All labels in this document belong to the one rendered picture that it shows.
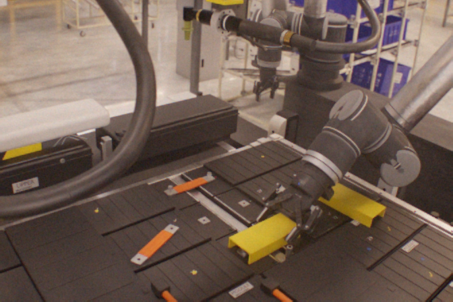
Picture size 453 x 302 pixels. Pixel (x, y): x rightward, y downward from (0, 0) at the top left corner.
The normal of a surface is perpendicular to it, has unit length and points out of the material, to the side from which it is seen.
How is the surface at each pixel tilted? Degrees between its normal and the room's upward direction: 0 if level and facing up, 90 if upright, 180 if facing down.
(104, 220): 0
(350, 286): 0
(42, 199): 44
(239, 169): 0
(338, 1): 94
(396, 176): 90
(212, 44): 90
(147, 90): 39
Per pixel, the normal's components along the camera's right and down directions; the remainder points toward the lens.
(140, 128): 0.33, -0.51
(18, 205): 0.19, -0.36
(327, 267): 0.06, -0.91
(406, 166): -0.09, 0.41
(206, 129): 0.63, 0.36
